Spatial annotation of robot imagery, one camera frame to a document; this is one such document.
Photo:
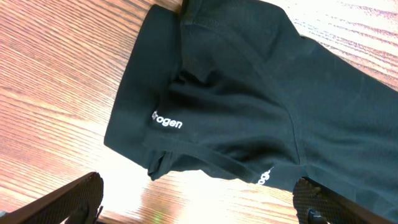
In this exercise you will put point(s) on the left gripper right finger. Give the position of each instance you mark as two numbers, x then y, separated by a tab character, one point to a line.
317	204

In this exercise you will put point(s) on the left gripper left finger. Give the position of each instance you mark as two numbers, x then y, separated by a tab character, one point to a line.
77	202

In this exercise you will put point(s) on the black Sydrogen t-shirt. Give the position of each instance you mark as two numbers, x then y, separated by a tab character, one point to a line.
232	89

